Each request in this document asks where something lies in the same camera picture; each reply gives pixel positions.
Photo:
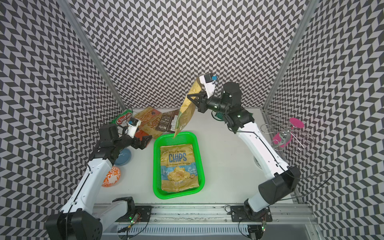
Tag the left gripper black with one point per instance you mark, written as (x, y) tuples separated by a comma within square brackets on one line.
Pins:
[(143, 142)]

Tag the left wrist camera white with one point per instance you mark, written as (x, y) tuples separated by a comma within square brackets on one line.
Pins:
[(133, 125)]

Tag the green plastic basket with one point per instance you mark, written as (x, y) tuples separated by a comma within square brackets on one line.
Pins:
[(169, 140)]

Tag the blue bowl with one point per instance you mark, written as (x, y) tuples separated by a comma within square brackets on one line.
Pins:
[(124, 157)]

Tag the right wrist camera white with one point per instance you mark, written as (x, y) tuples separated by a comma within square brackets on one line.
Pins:
[(209, 81)]

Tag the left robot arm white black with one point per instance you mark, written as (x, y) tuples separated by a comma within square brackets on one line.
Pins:
[(76, 219)]

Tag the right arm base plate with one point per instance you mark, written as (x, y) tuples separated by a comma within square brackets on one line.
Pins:
[(241, 213)]

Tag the brown dark snack bag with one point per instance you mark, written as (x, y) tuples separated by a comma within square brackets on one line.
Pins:
[(168, 121)]

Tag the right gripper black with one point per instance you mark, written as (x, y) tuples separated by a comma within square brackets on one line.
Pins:
[(202, 97)]

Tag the orange Chips bag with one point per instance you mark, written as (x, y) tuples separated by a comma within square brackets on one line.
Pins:
[(150, 118)]

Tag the orange patterned bowl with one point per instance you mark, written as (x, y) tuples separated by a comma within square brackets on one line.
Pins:
[(112, 177)]

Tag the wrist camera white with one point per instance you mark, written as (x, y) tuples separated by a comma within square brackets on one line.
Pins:
[(133, 125), (209, 81)]

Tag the green red Chuba bag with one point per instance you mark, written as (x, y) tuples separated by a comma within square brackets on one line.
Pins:
[(123, 118)]

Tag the aluminium front rail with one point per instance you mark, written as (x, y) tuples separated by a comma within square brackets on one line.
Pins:
[(224, 214)]

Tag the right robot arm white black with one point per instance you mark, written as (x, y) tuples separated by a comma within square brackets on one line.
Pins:
[(282, 179)]

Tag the red orange snack bag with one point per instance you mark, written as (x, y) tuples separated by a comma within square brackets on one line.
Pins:
[(140, 134)]

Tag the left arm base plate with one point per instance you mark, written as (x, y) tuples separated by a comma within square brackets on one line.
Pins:
[(138, 213)]

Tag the yellow blue Chips bag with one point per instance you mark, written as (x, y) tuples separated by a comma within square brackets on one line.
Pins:
[(178, 168)]

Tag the yellow green Chips bag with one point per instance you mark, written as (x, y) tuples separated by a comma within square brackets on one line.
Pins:
[(188, 108)]

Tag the chrome pink cup stand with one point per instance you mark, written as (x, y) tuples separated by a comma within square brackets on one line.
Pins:
[(274, 136)]

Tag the green Real chips bag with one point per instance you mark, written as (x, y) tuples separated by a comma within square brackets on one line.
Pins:
[(218, 116)]

